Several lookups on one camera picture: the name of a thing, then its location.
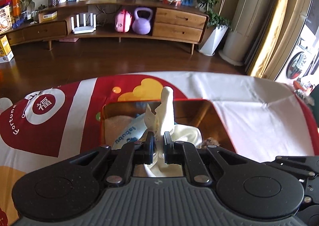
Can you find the white router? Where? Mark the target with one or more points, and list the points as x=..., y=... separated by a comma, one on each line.
x=83, y=30

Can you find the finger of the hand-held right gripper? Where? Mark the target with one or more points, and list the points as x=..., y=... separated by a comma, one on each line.
x=294, y=170
x=299, y=160

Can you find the small dark teapot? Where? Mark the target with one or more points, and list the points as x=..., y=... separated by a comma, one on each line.
x=42, y=7

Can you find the pink toy case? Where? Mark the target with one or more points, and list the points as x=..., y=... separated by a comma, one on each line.
x=123, y=22

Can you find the purple kettlebell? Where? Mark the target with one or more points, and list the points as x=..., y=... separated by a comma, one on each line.
x=142, y=25

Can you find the small white yellow box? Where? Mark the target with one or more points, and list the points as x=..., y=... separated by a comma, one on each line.
x=47, y=16

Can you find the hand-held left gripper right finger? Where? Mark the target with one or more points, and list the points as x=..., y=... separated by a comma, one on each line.
x=166, y=147

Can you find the wooden TV cabinet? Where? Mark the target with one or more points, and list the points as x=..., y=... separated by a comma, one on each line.
x=179, y=20

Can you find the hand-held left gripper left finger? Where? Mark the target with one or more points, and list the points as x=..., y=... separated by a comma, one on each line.
x=150, y=147

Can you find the brown fuzzy object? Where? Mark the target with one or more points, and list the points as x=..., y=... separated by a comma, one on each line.
x=210, y=142

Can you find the printed tablecloth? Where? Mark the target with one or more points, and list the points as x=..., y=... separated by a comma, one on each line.
x=249, y=116

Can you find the red tin box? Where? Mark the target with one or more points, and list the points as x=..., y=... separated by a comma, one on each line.
x=194, y=113

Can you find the cereal box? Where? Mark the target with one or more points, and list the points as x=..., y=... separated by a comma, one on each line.
x=5, y=20

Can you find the yellow curtain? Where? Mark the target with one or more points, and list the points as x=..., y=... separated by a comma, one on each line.
x=281, y=28

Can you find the yellow carton box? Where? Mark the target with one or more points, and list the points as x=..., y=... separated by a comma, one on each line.
x=5, y=50

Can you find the small potted plant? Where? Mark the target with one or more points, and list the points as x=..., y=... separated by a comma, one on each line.
x=24, y=13

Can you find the cartoon print face mask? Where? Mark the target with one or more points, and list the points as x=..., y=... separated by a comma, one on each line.
x=129, y=136

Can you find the white planter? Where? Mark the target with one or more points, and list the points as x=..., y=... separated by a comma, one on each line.
x=214, y=40

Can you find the red orange gift box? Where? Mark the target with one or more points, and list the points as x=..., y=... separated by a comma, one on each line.
x=13, y=4

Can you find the beige standing air conditioner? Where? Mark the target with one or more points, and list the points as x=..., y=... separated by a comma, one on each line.
x=246, y=16

